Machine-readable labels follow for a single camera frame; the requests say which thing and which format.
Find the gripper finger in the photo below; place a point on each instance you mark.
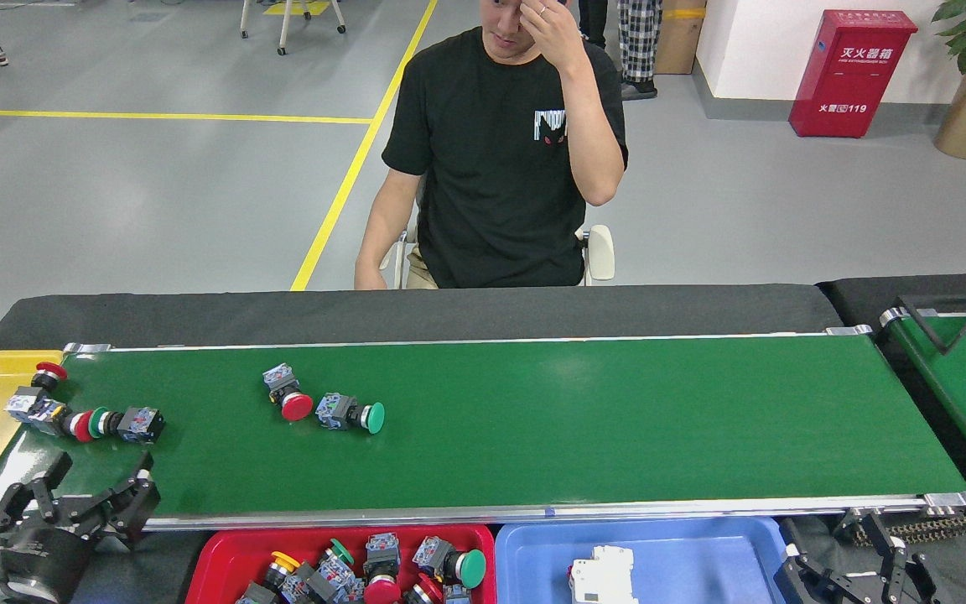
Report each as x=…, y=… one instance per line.
x=898, y=558
x=818, y=583

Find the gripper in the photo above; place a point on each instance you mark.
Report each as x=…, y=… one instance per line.
x=30, y=558

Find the white circuit breaker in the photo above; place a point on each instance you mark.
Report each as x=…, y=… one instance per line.
x=605, y=575

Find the person's left forearm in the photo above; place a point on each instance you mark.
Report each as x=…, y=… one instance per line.
x=596, y=126

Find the person's right forearm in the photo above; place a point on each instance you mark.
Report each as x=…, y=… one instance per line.
x=382, y=243

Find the blue plastic tray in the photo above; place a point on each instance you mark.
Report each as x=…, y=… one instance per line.
x=701, y=562

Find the red plastic tray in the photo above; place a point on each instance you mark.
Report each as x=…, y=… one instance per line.
x=227, y=554

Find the long green conveyor belt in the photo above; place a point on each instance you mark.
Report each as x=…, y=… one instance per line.
x=533, y=419

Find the person's left hand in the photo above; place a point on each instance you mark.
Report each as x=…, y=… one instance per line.
x=550, y=29

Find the grey office chair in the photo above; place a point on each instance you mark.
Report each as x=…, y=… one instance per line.
x=600, y=252

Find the red fire extinguisher cabinet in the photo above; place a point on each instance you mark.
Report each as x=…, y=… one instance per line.
x=852, y=75

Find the white wheeled stand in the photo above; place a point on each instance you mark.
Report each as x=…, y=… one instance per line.
x=286, y=21

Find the person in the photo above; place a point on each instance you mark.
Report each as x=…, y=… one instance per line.
x=638, y=42
x=491, y=168
x=592, y=21

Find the brown cardboard box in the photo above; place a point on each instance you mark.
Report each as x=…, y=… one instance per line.
x=680, y=38

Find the black guide bracket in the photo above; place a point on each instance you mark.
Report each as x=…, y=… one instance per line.
x=944, y=347

